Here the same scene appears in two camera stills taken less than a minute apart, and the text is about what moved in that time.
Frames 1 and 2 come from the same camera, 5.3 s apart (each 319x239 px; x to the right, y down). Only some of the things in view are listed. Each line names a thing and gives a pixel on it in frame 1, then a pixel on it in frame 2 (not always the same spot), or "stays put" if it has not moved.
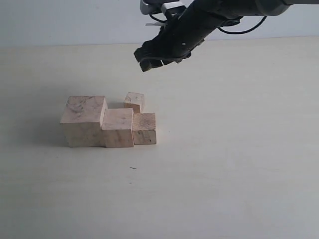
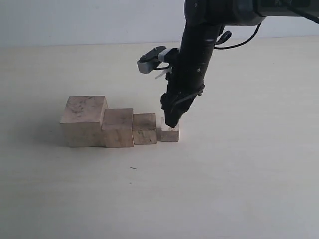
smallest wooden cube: (135, 101) to (166, 133)
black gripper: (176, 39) to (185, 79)
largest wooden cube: (82, 119) stays put
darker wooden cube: (144, 129) stays put
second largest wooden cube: (116, 125) stays put
